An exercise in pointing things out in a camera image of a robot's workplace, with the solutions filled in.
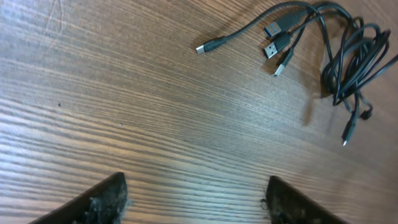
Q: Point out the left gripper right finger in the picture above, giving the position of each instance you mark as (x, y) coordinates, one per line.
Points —
(286, 204)

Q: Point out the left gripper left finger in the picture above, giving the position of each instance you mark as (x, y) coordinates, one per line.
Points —
(104, 203)

